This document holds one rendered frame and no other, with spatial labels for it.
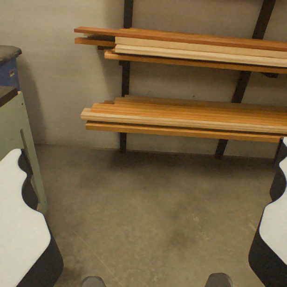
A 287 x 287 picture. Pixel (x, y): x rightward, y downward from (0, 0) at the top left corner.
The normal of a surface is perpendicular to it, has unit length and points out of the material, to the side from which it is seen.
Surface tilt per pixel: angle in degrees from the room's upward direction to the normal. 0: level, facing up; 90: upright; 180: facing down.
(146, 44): 90
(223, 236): 0
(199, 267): 0
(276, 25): 90
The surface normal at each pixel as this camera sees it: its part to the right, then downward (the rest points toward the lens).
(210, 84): 0.01, 0.54
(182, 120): 0.08, -0.83
